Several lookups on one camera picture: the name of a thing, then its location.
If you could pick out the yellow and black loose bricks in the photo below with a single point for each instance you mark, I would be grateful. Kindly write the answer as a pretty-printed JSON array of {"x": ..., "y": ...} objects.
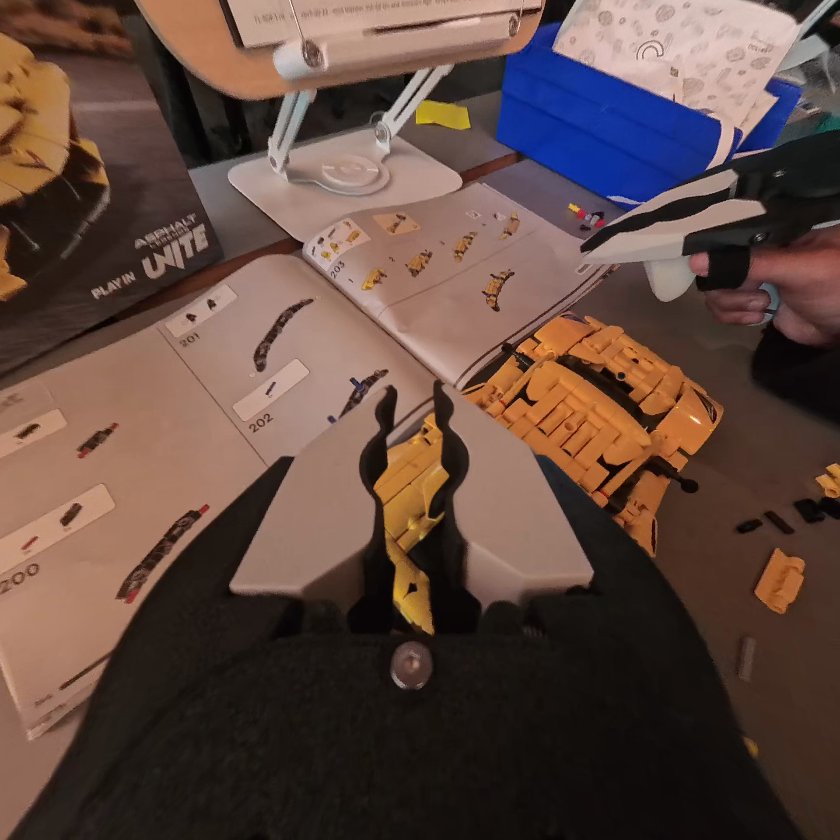
[{"x": 779, "y": 581}]

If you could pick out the grey desk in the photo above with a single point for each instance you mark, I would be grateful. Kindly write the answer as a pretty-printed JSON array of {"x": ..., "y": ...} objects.
[{"x": 722, "y": 590}]

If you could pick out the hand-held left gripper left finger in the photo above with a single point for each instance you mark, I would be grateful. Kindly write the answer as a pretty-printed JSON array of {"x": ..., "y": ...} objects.
[{"x": 315, "y": 518}]

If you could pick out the yellow brick toy car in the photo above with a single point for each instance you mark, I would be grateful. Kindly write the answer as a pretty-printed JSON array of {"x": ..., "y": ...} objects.
[{"x": 590, "y": 420}]

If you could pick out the person's right forearm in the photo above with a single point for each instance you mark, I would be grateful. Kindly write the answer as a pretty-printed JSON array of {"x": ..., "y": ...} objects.
[{"x": 800, "y": 374}]

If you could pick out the white folding stand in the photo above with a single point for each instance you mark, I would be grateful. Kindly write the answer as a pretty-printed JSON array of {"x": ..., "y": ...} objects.
[{"x": 407, "y": 177}]

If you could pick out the open instruction booklet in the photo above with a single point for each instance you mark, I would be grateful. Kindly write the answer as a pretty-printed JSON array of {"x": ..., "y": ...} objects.
[{"x": 164, "y": 407}]

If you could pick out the dark toy car box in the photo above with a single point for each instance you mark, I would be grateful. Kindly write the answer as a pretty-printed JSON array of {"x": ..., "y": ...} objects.
[{"x": 131, "y": 197}]

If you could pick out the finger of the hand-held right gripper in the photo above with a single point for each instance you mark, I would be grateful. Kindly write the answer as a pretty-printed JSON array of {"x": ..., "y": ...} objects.
[
  {"x": 682, "y": 190},
  {"x": 689, "y": 236}
]

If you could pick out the blue plastic bin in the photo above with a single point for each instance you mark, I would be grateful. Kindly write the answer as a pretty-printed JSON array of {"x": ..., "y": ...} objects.
[{"x": 590, "y": 124}]

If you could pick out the cluster of tiny pin pieces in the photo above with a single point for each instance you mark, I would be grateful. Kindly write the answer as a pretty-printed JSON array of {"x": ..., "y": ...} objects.
[{"x": 587, "y": 216}]

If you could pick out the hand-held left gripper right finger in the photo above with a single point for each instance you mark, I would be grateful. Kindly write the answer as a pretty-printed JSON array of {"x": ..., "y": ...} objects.
[{"x": 518, "y": 518}]

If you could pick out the patterned white paper bag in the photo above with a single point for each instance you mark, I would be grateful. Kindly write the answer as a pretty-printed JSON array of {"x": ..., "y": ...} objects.
[{"x": 689, "y": 59}]

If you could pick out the person's right hand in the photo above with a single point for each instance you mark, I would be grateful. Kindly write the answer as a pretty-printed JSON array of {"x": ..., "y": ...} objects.
[{"x": 800, "y": 289}]

